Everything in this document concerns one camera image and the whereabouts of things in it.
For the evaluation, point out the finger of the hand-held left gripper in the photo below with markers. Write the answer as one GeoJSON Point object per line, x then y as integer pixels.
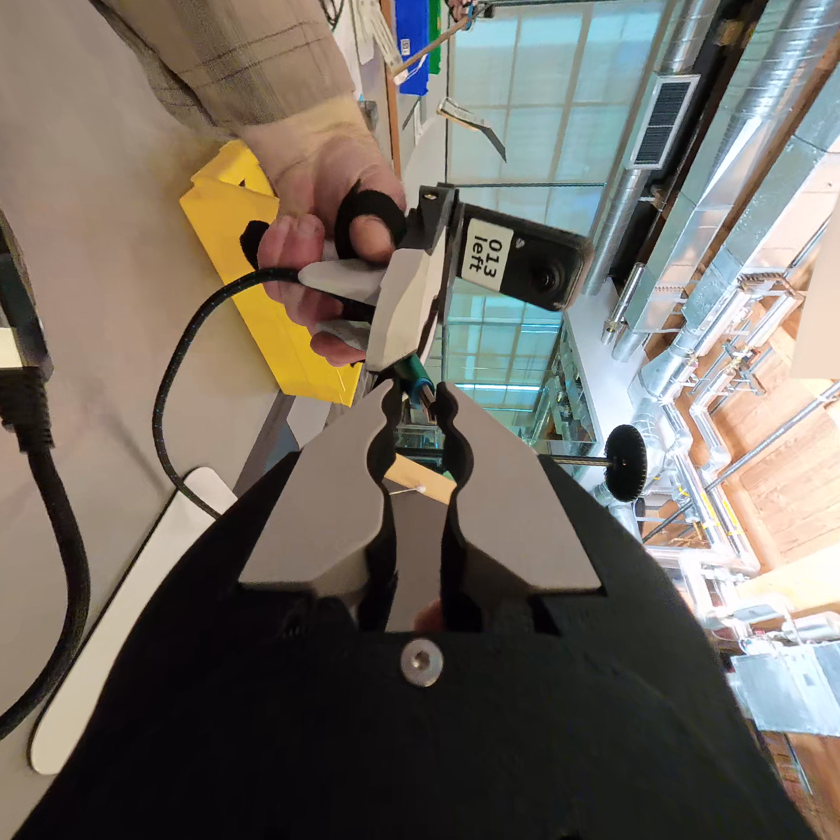
{"type": "Point", "coordinates": [407, 309]}
{"type": "Point", "coordinates": [344, 278]}

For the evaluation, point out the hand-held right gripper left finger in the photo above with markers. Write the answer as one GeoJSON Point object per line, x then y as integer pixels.
{"type": "Point", "coordinates": [315, 525]}

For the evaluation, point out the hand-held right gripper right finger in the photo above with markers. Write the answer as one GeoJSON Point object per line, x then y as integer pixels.
{"type": "Point", "coordinates": [525, 525]}

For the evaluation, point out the yellow plastic bin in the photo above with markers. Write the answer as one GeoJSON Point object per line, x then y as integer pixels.
{"type": "Point", "coordinates": [250, 276]}

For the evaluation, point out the person's left forearm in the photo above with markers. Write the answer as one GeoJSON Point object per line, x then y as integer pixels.
{"type": "Point", "coordinates": [236, 59]}

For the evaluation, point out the person's left hand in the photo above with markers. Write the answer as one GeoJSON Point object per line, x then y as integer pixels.
{"type": "Point", "coordinates": [315, 184]}

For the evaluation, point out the black board with wooden edge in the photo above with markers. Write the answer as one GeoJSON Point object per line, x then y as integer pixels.
{"type": "Point", "coordinates": [423, 479]}

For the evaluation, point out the black stand pole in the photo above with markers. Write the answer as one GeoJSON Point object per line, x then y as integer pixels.
{"type": "Point", "coordinates": [628, 462]}

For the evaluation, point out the white stand base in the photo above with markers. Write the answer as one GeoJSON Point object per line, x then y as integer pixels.
{"type": "Point", "coordinates": [131, 617]}

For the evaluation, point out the small blue bin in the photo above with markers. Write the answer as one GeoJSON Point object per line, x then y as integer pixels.
{"type": "Point", "coordinates": [412, 46]}

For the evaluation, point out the green plastic bin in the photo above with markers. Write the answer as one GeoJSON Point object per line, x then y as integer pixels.
{"type": "Point", "coordinates": [436, 33]}

